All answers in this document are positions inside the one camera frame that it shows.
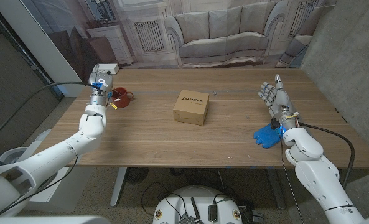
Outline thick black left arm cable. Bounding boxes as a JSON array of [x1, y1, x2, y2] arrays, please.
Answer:
[[0, 81, 95, 146]]

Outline black antenna stick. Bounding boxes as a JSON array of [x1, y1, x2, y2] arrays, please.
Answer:
[[190, 197, 203, 223]]

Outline grey table leg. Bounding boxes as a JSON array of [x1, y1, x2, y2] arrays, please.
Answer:
[[266, 167, 287, 211], [110, 167, 128, 208]]

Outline black plug adapter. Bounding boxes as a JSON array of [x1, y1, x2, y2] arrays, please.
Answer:
[[208, 203, 218, 222]]

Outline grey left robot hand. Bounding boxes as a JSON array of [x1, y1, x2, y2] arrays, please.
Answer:
[[88, 64, 114, 107]]

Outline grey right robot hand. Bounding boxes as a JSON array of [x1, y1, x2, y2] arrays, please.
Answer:
[[258, 73, 299, 131]]

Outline brown cardboard box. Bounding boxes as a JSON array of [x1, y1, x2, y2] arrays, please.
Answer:
[[172, 89, 210, 126]]

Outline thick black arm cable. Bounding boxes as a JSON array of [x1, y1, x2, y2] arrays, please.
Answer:
[[0, 81, 95, 146], [297, 121, 356, 189]]

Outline white robot torso base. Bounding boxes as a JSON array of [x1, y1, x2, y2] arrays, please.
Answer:
[[152, 185, 243, 224]]

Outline white robot head rim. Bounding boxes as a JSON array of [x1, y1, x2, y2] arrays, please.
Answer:
[[0, 215, 112, 224]]

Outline white floor stand base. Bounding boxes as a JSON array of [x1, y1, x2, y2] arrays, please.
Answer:
[[0, 129, 57, 166]]

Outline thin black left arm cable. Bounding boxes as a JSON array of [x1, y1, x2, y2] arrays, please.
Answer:
[[0, 157, 79, 216]]

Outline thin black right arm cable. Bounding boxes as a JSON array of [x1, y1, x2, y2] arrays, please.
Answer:
[[279, 133, 306, 224]]

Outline round black floor fan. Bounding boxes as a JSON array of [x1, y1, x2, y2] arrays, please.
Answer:
[[124, 167, 149, 184]]

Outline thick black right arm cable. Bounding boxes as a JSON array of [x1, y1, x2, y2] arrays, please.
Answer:
[[297, 121, 356, 189]]

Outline white power strip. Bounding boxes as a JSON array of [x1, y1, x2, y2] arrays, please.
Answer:
[[98, 63, 120, 75]]

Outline printed living room backdrop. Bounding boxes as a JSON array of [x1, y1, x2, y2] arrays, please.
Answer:
[[21, 0, 337, 86]]

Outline red mug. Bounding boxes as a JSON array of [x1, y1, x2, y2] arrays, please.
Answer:
[[110, 87, 134, 109]]

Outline blue plastic object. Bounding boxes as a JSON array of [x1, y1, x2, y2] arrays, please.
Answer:
[[253, 123, 283, 149]]

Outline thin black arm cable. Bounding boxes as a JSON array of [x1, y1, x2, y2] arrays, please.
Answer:
[[279, 133, 306, 224], [0, 157, 79, 216]]

